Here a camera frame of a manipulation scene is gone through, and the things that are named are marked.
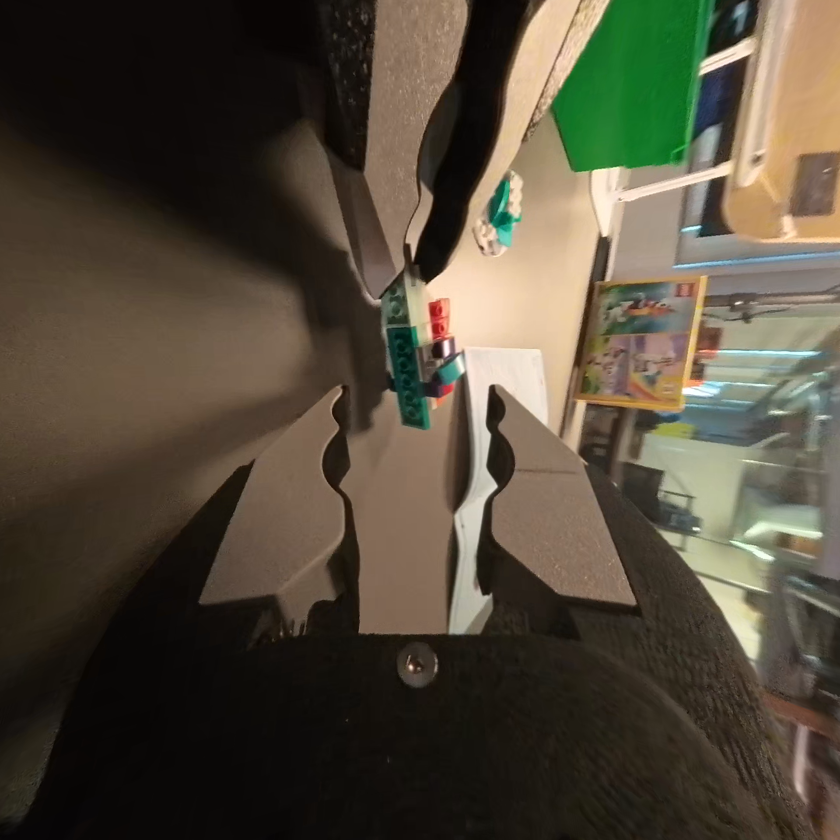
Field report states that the green plastic bin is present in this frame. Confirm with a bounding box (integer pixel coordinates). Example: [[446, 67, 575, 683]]
[[550, 0, 715, 174]]

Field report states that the yellow lego box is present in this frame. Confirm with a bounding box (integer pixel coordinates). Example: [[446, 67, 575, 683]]
[[573, 276, 709, 413]]

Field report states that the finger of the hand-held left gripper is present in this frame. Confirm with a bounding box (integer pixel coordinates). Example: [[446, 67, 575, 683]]
[[415, 0, 616, 278], [327, 0, 469, 303]]

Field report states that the multicolour lego assembly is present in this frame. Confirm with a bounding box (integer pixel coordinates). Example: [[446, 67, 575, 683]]
[[381, 262, 469, 431]]

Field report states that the beige ribbed housing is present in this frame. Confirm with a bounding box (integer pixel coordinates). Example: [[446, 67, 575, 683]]
[[718, 0, 840, 245]]

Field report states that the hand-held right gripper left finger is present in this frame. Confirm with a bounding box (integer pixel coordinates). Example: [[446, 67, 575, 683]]
[[197, 384, 363, 619]]

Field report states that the open instruction booklet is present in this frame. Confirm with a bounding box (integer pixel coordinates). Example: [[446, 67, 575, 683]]
[[448, 346, 547, 635]]

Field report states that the round white lego base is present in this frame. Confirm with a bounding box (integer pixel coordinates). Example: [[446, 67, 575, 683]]
[[474, 169, 525, 258]]

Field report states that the studio light on stand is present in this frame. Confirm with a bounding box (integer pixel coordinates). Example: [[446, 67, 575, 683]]
[[702, 285, 840, 326]]

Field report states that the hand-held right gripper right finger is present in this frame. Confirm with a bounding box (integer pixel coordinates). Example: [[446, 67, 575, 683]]
[[476, 384, 639, 609]]

